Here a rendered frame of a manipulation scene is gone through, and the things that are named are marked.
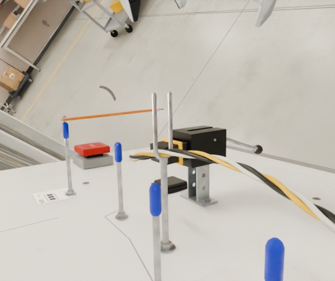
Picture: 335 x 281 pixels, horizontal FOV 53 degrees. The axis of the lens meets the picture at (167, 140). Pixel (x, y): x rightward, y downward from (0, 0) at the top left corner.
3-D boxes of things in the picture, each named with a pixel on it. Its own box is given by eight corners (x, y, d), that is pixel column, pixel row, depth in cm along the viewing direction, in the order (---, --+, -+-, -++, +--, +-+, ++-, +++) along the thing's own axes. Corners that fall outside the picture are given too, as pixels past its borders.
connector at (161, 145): (197, 157, 39) (197, 140, 39) (164, 165, 36) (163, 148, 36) (181, 153, 42) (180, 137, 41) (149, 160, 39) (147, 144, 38)
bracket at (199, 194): (218, 202, 41) (218, 163, 40) (203, 207, 40) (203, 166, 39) (193, 192, 45) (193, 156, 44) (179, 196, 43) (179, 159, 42)
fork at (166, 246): (168, 241, 32) (165, 91, 29) (180, 248, 30) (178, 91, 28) (151, 247, 31) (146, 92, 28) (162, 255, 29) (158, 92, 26)
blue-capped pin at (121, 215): (130, 217, 37) (127, 142, 36) (119, 221, 36) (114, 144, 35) (124, 213, 38) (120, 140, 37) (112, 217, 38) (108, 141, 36)
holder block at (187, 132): (226, 160, 41) (227, 129, 40) (191, 168, 38) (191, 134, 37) (203, 154, 45) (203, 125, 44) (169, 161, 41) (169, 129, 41)
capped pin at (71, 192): (78, 193, 45) (72, 115, 43) (70, 197, 44) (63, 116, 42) (71, 192, 46) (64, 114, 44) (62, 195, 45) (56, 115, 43)
